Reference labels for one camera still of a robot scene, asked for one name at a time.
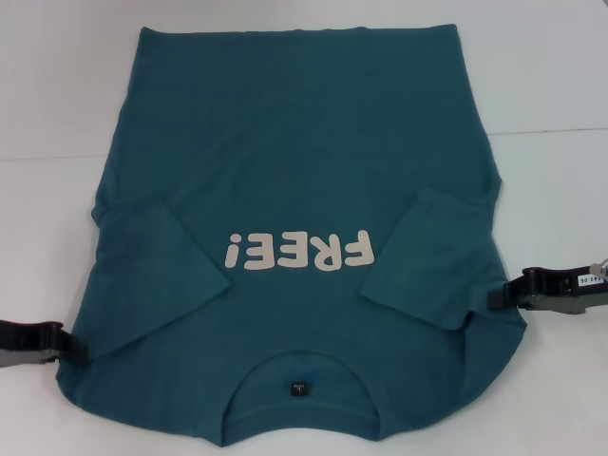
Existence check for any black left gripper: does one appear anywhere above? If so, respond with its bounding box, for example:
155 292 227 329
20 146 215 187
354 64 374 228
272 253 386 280
0 319 91 371

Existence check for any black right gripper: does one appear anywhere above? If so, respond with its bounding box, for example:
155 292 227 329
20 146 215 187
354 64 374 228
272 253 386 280
486 265 608 316

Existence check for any teal t-shirt with FREE print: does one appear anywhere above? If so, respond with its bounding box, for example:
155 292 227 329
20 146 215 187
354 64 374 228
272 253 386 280
55 24 527 434

